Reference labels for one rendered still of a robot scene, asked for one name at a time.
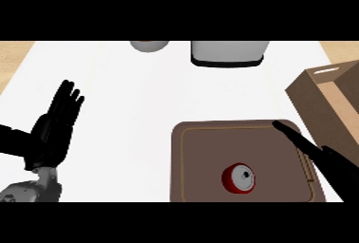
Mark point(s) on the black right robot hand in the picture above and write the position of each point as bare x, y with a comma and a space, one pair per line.
326, 158

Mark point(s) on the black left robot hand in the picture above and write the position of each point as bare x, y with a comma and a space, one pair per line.
50, 133

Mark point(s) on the cardboard box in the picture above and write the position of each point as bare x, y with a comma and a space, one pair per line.
326, 107

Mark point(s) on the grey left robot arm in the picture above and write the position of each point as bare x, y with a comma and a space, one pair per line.
32, 188

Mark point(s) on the brown tray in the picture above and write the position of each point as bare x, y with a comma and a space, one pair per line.
242, 161

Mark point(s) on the red can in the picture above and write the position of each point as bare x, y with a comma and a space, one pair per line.
239, 178

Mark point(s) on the pale grey appliance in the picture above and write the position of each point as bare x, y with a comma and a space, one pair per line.
229, 52

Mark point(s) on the grey round object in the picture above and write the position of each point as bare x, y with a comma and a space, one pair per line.
148, 45

